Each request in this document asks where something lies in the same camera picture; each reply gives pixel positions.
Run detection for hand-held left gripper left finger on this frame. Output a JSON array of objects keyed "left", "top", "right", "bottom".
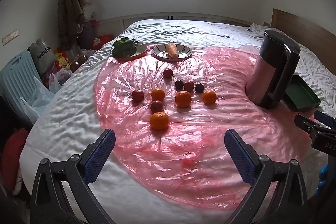
[{"left": 30, "top": 129, "right": 116, "bottom": 224}]

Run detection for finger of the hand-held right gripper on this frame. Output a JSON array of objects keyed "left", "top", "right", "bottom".
[
  {"left": 294, "top": 114, "right": 320, "bottom": 136},
  {"left": 313, "top": 110, "right": 336, "bottom": 128}
]

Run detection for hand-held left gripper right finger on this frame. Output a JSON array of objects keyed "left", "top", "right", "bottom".
[{"left": 224, "top": 129, "right": 308, "bottom": 224}]

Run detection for green tray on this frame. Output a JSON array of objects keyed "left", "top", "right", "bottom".
[{"left": 285, "top": 75, "right": 322, "bottom": 111}]

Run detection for orange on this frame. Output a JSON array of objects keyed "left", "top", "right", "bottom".
[
  {"left": 150, "top": 112, "right": 169, "bottom": 131},
  {"left": 202, "top": 90, "right": 217, "bottom": 104},
  {"left": 151, "top": 88, "right": 166, "bottom": 101},
  {"left": 175, "top": 91, "right": 192, "bottom": 108}
]

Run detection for person's right hand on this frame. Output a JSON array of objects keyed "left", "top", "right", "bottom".
[{"left": 317, "top": 164, "right": 329, "bottom": 197}]

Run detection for white bed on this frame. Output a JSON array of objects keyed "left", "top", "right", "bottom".
[{"left": 20, "top": 19, "right": 336, "bottom": 224}]

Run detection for pink plastic sheet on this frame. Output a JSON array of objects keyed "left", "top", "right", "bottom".
[{"left": 94, "top": 47, "right": 319, "bottom": 210}]

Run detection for black jug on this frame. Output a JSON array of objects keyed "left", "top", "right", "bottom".
[{"left": 245, "top": 28, "right": 301, "bottom": 110}]

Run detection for translucent plastic bag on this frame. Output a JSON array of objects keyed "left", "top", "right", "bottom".
[{"left": 20, "top": 76, "right": 55, "bottom": 123}]

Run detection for red cloth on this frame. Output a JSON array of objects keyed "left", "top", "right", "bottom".
[{"left": 0, "top": 128, "right": 29, "bottom": 190}]

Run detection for white plastic bag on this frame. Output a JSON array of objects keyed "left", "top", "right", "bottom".
[{"left": 49, "top": 68, "right": 74, "bottom": 94}]

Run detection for wooden headboard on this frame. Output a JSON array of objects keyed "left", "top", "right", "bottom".
[{"left": 270, "top": 8, "right": 336, "bottom": 55}]

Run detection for brown round jar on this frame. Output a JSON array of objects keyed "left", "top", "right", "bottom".
[{"left": 70, "top": 55, "right": 88, "bottom": 72}]

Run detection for yellow boxes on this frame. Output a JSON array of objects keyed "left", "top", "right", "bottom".
[{"left": 54, "top": 48, "right": 72, "bottom": 68}]

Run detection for white crumpled cloth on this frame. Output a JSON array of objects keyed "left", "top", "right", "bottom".
[{"left": 246, "top": 22, "right": 272, "bottom": 35}]

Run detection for leafy green vegetable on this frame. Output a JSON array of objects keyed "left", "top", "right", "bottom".
[{"left": 112, "top": 37, "right": 139, "bottom": 58}]

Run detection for orange-rimmed plate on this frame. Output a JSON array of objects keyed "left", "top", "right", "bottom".
[{"left": 115, "top": 44, "right": 148, "bottom": 60}]

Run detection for red bag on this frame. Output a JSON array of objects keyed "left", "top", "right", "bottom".
[{"left": 91, "top": 34, "right": 114, "bottom": 51}]

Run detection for grey bag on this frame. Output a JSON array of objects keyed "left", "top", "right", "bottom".
[{"left": 28, "top": 38, "right": 58, "bottom": 75}]

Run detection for striped plate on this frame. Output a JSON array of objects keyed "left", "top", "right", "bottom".
[{"left": 152, "top": 43, "right": 193, "bottom": 61}]

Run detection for light blue folding chair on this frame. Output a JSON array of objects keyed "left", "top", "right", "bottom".
[{"left": 0, "top": 50, "right": 44, "bottom": 122}]

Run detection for purple bin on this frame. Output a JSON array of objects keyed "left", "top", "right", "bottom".
[{"left": 77, "top": 21, "right": 97, "bottom": 49}]

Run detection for carrot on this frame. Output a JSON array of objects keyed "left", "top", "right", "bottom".
[{"left": 167, "top": 43, "right": 179, "bottom": 60}]

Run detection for brown coat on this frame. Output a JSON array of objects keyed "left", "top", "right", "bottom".
[{"left": 57, "top": 0, "right": 85, "bottom": 42}]

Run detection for wall switch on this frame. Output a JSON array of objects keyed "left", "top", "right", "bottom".
[{"left": 2, "top": 30, "right": 19, "bottom": 45}]

